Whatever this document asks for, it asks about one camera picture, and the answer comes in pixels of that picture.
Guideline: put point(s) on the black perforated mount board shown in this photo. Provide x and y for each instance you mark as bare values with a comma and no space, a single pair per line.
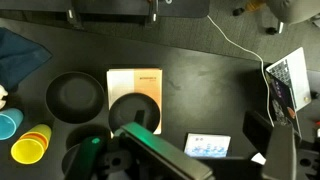
116,6

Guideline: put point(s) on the brown hardcover book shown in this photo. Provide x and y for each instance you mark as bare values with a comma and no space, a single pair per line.
146,83

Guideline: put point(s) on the grey office chair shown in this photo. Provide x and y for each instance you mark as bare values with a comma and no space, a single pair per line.
293,8

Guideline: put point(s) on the small black bowl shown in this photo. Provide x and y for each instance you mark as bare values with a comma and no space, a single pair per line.
126,106

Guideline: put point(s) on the yellow orange object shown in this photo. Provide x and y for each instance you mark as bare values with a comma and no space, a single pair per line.
255,5

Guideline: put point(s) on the blue plastic cup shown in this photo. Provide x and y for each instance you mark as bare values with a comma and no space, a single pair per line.
10,123

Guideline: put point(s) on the orange plastic cup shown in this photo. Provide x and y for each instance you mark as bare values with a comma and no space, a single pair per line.
35,135

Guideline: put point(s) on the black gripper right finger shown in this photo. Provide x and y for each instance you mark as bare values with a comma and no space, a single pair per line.
280,153

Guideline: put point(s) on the yellow plastic cup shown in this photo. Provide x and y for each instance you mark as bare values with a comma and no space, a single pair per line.
43,129
26,151

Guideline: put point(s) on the large black bowl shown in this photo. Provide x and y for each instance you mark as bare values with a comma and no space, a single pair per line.
75,98

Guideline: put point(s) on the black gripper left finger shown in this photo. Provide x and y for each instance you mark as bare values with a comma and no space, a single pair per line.
160,150

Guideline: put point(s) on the dark blue cloth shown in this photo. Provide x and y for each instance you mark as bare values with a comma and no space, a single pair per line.
20,56

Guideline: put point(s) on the blue and white book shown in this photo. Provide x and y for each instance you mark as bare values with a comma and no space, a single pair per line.
206,145

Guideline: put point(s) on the silver laptop with stickers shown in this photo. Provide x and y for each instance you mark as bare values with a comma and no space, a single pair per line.
290,73

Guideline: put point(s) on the peach cloth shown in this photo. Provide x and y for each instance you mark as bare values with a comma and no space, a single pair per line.
2,96

